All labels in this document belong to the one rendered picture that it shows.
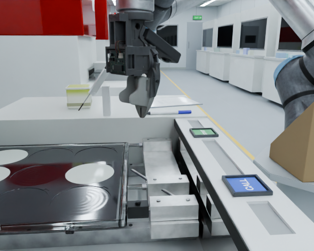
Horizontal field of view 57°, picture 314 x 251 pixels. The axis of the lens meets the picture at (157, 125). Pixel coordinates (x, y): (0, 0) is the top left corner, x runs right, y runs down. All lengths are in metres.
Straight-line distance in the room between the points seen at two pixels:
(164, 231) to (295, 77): 0.63
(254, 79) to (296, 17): 6.16
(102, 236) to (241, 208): 0.26
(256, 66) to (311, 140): 6.28
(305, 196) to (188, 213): 0.50
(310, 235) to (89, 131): 0.61
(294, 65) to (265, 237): 0.69
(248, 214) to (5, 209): 0.38
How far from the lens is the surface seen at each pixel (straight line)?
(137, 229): 0.54
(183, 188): 0.57
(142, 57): 0.58
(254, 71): 7.04
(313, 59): 0.93
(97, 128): 0.82
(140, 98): 0.60
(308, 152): 0.81
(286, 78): 0.97
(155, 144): 0.78
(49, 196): 0.56
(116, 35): 0.58
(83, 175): 0.63
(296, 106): 0.91
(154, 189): 0.56
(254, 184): 0.46
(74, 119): 0.82
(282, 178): 0.85
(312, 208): 0.95
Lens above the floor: 1.16
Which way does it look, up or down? 16 degrees down
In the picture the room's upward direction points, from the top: straight up
